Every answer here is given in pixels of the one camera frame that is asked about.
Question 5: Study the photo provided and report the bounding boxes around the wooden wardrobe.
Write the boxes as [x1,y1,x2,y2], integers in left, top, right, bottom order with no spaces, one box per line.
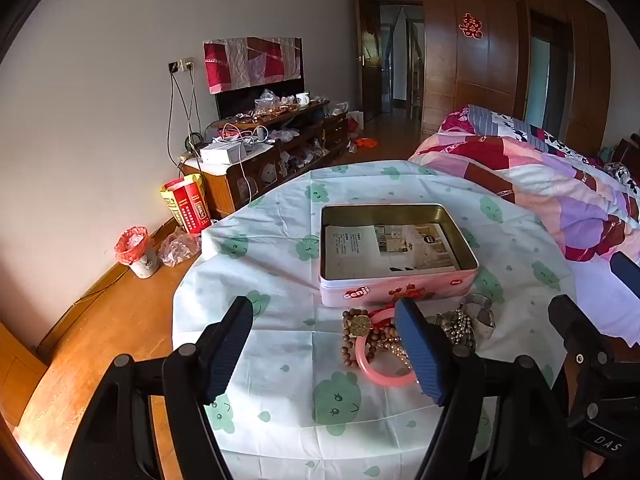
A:
[420,0,613,156]

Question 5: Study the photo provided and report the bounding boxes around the red patterned cover cloth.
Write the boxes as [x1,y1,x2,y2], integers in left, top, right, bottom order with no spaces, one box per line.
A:
[203,36,303,95]

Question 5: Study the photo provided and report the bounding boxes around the silver bead chain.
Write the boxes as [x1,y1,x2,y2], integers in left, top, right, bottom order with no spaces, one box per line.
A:
[425,310,476,349]

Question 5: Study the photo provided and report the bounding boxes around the trash bin with red bag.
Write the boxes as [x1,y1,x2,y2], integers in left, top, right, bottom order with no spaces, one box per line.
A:
[115,226,161,279]

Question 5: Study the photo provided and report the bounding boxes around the white cardboard box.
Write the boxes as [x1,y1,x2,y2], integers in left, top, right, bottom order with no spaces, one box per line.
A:
[200,141,246,165]

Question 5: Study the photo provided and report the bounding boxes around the red string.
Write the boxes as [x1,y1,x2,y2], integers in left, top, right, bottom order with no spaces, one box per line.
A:
[369,305,398,327]

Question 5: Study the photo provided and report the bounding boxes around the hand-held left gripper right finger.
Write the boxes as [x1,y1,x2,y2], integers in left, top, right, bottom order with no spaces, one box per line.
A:
[393,297,584,480]

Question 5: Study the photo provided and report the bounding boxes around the pearl bead bracelet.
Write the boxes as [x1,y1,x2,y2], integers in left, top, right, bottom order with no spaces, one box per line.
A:
[370,337,414,372]

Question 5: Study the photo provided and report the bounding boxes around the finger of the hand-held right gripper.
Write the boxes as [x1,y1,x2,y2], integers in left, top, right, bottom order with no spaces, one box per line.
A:
[609,251,640,302]
[548,294,617,367]

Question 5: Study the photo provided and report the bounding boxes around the pink bangle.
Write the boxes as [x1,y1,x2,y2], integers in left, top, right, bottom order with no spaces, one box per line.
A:
[354,332,418,387]

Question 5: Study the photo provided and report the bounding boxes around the red paper wardrobe decoration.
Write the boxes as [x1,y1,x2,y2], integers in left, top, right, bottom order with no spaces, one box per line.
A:
[459,12,484,39]

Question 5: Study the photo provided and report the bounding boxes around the dark wall cables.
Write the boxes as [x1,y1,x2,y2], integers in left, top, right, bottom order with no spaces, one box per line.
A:
[167,67,206,161]

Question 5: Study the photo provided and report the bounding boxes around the pink tin box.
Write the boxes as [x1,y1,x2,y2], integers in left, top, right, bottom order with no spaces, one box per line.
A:
[319,203,480,309]

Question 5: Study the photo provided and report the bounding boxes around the pink patchwork quilt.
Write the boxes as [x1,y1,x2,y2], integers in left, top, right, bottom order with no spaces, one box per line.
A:
[407,105,640,266]

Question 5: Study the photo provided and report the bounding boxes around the red yellow paper bag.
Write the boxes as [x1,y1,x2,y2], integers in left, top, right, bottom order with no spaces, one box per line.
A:
[160,173,212,235]

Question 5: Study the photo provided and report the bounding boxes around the wooden door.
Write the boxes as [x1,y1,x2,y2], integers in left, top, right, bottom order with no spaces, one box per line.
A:
[356,0,383,123]

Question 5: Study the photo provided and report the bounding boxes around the printed paper leaflet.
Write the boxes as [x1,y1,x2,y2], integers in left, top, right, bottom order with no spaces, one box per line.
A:
[324,223,462,279]

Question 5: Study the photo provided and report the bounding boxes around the clear plastic bag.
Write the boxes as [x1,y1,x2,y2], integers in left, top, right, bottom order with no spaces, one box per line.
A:
[159,227,203,267]

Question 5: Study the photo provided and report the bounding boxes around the wooden television cabinet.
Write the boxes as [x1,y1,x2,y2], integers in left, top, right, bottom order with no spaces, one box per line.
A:
[180,99,351,218]

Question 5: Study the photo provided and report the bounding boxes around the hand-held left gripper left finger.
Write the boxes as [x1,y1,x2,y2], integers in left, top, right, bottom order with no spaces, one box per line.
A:
[62,296,254,480]

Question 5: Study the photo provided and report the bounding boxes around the black television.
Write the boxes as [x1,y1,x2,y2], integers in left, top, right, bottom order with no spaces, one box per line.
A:
[215,37,305,122]

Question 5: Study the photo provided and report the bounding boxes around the silver cuff bangle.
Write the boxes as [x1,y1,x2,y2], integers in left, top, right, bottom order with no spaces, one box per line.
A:
[460,294,497,340]

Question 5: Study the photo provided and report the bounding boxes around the white green-cloud tablecloth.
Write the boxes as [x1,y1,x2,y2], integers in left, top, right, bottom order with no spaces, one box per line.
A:
[171,160,576,480]

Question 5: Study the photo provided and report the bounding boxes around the brown wooden bead bracelet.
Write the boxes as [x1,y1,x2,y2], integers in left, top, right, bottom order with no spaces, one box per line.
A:
[341,308,401,361]

